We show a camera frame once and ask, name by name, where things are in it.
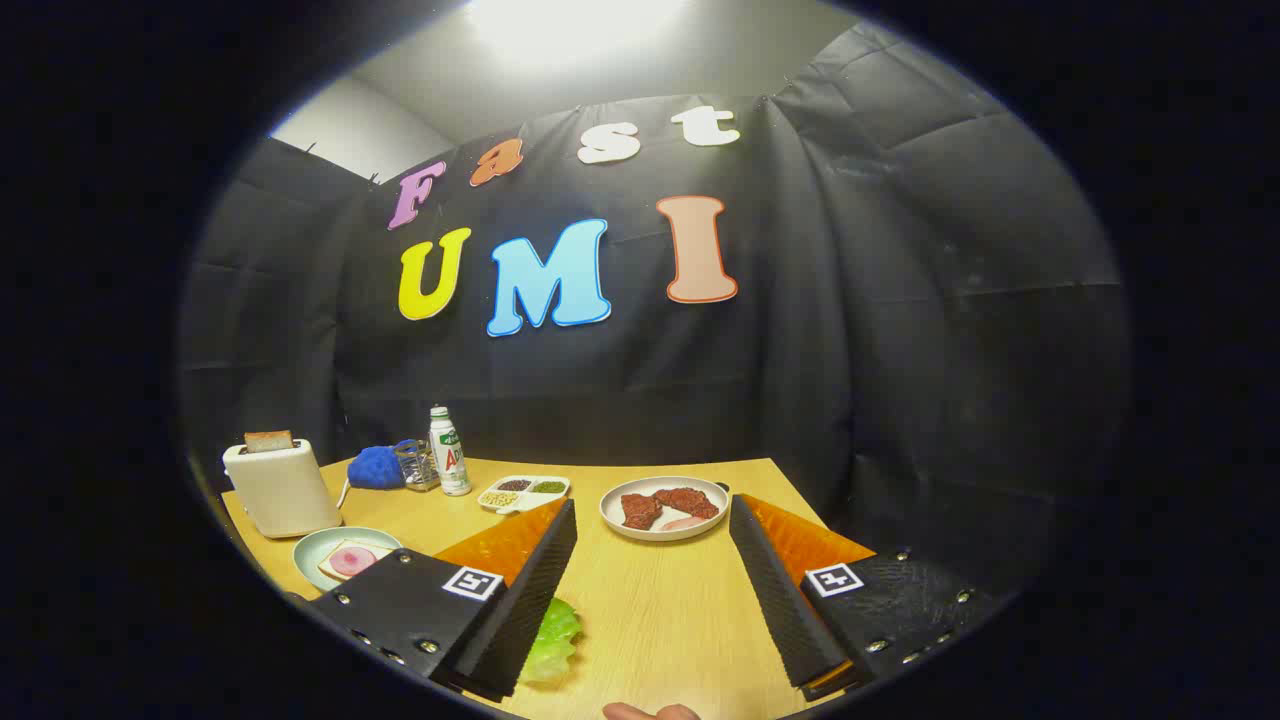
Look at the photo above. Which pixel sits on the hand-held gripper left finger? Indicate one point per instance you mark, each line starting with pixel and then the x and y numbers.
pixel 530 600

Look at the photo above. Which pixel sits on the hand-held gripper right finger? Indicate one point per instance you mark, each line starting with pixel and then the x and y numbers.
pixel 780 600

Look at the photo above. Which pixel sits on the green lettuce leaf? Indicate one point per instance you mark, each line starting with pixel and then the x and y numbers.
pixel 555 635

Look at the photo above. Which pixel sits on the toasted bread slice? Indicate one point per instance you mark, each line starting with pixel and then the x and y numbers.
pixel 268 441

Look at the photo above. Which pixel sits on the white divided dish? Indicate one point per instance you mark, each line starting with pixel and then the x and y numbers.
pixel 527 496

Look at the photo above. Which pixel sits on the pile of yellow beans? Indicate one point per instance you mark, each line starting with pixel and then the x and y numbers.
pixel 497 497

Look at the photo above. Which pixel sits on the pile of green beans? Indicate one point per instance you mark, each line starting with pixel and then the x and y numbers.
pixel 547 486

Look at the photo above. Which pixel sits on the pile of dark beans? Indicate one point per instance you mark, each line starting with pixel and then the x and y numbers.
pixel 514 485

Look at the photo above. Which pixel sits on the white plate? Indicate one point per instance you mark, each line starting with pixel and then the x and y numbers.
pixel 615 520

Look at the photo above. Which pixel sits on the pink meat slice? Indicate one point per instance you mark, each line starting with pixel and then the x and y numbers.
pixel 685 523

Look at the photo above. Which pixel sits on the red meat piece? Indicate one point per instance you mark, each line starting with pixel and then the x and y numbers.
pixel 688 500
pixel 640 510

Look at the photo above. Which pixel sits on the white bottle with green cap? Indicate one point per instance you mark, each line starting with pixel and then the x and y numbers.
pixel 451 455

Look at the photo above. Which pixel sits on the round pink ham slice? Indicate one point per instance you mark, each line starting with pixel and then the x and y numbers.
pixel 350 560

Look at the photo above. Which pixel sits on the white bread slice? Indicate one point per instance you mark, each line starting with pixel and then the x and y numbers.
pixel 330 572

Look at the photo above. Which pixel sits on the blue cloth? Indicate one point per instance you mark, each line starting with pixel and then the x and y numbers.
pixel 378 467

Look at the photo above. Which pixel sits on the pale green plate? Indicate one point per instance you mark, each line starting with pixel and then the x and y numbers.
pixel 310 555

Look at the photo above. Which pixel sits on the white toaster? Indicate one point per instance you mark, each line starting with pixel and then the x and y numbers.
pixel 285 490

